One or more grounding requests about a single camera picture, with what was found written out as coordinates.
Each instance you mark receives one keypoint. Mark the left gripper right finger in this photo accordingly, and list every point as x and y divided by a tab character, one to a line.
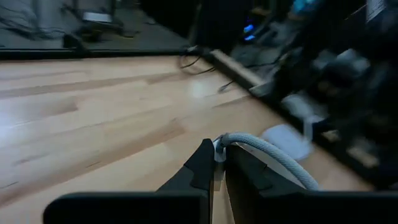
295	208

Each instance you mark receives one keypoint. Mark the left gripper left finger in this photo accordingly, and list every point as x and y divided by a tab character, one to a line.
140	208

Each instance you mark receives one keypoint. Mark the white square power hub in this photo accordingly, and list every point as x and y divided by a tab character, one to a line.
289	141

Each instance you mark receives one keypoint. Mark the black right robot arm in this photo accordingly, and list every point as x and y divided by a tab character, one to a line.
357	124

